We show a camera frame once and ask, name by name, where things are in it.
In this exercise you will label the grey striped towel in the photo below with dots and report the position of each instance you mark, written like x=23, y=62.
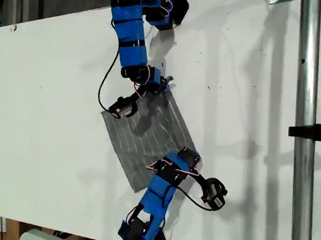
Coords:
x=154, y=130

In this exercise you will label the white object under table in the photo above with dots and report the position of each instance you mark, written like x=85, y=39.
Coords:
x=34, y=236

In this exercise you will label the arm camera stalk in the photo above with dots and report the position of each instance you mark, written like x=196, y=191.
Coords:
x=134, y=97
x=200, y=179

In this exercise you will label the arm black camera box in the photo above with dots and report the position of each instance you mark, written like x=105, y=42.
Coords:
x=122, y=108
x=213, y=195

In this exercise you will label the steel post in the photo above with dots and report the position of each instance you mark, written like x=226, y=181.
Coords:
x=308, y=81

